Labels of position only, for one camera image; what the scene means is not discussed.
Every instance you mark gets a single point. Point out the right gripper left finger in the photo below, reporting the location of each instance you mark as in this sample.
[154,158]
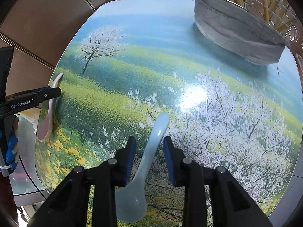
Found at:
[67,205]

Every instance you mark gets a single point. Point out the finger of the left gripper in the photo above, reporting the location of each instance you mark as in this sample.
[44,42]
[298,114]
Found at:
[48,93]
[27,92]

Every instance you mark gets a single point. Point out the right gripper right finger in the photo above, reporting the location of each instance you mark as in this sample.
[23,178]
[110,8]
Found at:
[231,204]

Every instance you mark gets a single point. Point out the light blue ceramic spoon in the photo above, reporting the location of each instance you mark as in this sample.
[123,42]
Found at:
[131,204]

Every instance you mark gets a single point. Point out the bamboo chopstick three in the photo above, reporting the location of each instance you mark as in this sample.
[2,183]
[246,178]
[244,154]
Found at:
[285,25]

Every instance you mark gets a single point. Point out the bamboo chopstick four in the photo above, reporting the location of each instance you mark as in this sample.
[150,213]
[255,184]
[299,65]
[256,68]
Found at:
[265,11]

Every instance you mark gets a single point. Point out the bamboo chopstick seven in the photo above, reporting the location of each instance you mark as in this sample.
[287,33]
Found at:
[273,5]

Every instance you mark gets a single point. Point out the bamboo chopstick eight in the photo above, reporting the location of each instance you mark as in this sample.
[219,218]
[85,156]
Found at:
[282,12]

